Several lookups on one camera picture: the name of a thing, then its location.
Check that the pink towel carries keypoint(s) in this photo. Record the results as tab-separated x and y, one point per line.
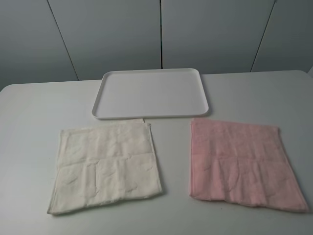
243	164

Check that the white rectangular plastic tray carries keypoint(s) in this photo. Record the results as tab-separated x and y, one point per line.
151	94

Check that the cream white towel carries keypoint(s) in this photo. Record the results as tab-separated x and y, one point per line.
103	165

